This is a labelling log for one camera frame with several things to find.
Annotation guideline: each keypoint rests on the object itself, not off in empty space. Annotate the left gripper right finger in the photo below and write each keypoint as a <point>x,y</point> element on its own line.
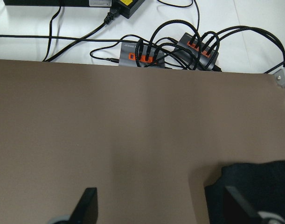
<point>236,209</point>

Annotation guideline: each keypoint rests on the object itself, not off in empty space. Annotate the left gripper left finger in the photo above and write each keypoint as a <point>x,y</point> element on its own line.
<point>85,211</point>

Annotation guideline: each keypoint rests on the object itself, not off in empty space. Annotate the black graphic t-shirt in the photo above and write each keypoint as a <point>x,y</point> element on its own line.
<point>263,186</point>

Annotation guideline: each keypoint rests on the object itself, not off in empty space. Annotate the black power adapter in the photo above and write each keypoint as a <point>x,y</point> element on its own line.
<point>126,8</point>

